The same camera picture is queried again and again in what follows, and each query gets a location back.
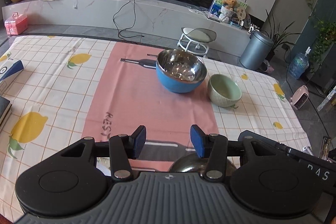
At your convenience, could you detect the orange steel bowl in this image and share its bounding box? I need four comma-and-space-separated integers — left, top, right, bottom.
168, 152, 237, 177

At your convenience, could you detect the green ceramic bowl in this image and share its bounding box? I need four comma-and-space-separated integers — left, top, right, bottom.
207, 74, 242, 107

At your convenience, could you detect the blue steel bowl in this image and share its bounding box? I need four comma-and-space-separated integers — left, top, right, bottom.
155, 49, 207, 94

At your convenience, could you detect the pink restaurant placemat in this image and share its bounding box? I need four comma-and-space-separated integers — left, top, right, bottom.
82, 42, 219, 171

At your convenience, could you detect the pink space heater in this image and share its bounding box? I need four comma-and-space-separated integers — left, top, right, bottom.
290, 85, 309, 110

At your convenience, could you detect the lemon check tablecloth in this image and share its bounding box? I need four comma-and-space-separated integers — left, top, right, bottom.
1, 36, 309, 222

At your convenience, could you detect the grey trash can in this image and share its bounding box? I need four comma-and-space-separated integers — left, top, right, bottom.
239, 31, 274, 71

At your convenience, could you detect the white rolling stool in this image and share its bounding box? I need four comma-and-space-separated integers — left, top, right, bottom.
177, 27, 217, 57

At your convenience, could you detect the blue water jug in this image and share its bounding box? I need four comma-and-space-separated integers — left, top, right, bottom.
288, 47, 311, 80

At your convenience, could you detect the black notebook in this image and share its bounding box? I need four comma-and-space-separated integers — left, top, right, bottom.
0, 97, 12, 131

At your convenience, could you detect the potted green plant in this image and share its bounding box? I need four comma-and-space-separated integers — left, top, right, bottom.
264, 10, 301, 62

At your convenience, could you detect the white and blue box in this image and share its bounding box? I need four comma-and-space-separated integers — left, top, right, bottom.
0, 59, 24, 95

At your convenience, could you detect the teddy bear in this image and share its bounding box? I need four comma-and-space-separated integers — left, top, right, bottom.
223, 0, 237, 11

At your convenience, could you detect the pink storage box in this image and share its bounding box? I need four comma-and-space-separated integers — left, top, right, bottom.
5, 12, 28, 35

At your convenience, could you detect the black power cable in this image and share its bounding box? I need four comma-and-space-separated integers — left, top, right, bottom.
112, 0, 146, 42

